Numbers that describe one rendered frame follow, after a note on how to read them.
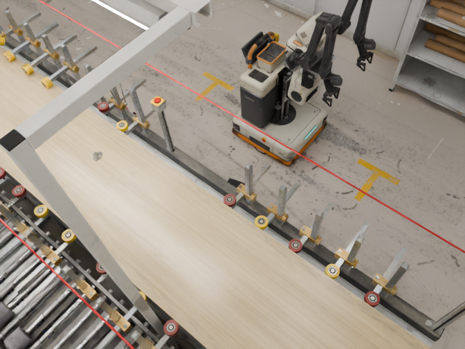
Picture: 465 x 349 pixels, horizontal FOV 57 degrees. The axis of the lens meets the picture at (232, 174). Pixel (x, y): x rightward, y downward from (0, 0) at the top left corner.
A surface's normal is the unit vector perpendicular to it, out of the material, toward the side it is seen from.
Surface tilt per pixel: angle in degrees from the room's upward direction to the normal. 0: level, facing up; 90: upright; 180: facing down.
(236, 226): 0
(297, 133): 0
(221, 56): 0
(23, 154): 90
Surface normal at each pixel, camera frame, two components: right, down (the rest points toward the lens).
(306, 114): -0.05, -0.55
